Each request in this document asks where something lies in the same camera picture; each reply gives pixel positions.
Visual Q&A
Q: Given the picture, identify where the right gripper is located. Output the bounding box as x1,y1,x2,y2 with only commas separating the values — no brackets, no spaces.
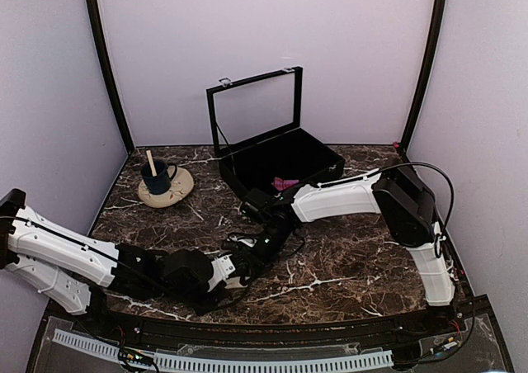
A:
240,224,293,286

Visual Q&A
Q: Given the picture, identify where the magenta purple sock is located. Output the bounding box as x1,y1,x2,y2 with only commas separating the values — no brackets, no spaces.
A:
271,177,299,191

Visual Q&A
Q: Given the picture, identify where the black display box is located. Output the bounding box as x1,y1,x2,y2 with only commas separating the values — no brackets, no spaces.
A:
206,66,344,200

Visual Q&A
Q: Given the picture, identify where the cream brown sock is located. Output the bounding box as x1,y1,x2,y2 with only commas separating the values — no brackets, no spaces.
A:
225,276,248,290

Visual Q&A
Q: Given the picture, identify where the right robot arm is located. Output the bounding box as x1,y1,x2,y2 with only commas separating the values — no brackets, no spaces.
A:
241,162,455,335

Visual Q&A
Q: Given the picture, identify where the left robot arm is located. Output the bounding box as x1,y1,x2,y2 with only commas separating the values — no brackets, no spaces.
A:
1,188,265,337

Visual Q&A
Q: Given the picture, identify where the beige ceramic saucer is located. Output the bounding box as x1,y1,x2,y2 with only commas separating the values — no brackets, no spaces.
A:
138,164,196,209

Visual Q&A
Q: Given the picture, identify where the dark blue mug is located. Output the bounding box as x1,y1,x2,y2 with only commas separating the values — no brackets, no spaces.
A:
140,159,177,195

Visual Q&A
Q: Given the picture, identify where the green circuit board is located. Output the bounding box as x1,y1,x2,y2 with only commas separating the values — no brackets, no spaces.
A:
118,347,153,366

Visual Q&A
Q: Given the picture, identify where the wooden stir stick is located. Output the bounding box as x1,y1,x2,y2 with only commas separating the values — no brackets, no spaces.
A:
146,149,158,177

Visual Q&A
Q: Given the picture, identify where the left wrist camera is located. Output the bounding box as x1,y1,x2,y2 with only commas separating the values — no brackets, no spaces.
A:
208,254,236,292

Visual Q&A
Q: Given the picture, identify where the white cable duct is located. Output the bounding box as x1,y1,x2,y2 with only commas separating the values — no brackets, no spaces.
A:
52,329,394,372

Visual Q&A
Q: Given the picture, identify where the black front rail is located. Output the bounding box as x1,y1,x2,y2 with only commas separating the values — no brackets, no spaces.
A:
72,293,474,348

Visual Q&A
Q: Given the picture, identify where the right black frame post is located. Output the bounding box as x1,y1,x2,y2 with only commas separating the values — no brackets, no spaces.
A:
399,0,446,153

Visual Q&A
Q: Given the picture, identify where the black frame post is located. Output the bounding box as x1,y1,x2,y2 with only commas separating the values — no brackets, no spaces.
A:
399,0,446,153
85,0,135,155

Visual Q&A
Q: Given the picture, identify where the left black frame post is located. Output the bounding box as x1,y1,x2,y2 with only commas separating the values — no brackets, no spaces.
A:
85,0,135,155

